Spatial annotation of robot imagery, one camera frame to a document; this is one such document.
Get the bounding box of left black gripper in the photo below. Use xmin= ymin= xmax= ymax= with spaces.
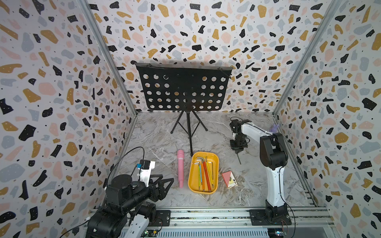
xmin=121 ymin=173 xmax=174 ymax=214

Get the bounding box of yellow plastic storage tray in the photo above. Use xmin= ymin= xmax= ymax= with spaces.
xmin=188 ymin=152 xmax=219 ymax=194

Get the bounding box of yellow-sleeved hex key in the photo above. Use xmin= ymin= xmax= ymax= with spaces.
xmin=205 ymin=158 xmax=214 ymax=187

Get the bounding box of red-sleeved hex key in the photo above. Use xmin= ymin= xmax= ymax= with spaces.
xmin=197 ymin=157 xmax=211 ymax=192

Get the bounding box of green-sleeved hex key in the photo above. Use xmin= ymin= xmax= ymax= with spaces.
xmin=195 ymin=162 xmax=201 ymax=190

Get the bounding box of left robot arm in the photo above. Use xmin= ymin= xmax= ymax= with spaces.
xmin=85 ymin=174 xmax=174 ymax=238

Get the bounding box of red playing card box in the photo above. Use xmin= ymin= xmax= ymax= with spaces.
xmin=221 ymin=171 xmax=238 ymax=189

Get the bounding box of pink toy microphone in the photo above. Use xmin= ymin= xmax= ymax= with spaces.
xmin=177 ymin=149 xmax=185 ymax=188

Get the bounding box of small purple figurine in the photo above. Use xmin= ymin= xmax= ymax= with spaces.
xmin=269 ymin=124 xmax=279 ymax=133

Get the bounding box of black perforated music stand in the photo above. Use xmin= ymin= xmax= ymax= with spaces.
xmin=136 ymin=63 xmax=233 ymax=140

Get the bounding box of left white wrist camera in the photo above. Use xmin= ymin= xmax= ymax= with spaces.
xmin=138 ymin=160 xmax=155 ymax=187

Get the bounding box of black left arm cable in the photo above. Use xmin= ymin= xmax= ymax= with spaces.
xmin=56 ymin=146 xmax=146 ymax=238

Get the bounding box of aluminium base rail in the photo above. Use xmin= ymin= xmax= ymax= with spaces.
xmin=119 ymin=207 xmax=340 ymax=238

